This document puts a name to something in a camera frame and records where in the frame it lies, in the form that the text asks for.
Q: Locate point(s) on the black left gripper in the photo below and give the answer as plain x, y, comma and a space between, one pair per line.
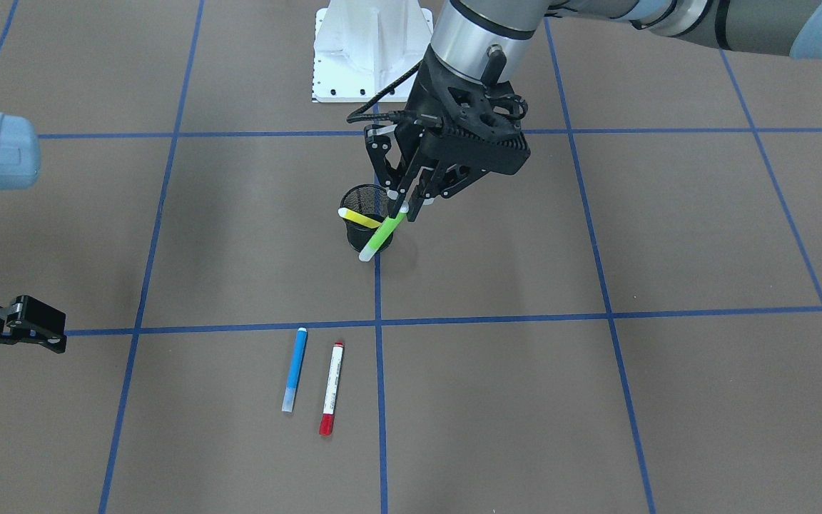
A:
425, 91

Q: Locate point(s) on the green highlighter pen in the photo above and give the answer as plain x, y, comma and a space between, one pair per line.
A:
382, 233

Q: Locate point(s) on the blue highlighter pen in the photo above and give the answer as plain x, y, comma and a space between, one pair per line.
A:
294, 370

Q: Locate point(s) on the red capped white marker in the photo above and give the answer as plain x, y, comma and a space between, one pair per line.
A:
331, 390

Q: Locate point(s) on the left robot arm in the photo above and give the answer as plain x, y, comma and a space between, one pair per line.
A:
469, 34

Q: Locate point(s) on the yellow highlighter pen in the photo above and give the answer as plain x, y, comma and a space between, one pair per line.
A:
358, 219

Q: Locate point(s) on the brown paper table mat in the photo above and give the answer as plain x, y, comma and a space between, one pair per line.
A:
631, 324

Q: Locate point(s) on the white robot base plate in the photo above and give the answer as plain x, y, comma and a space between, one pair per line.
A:
362, 46

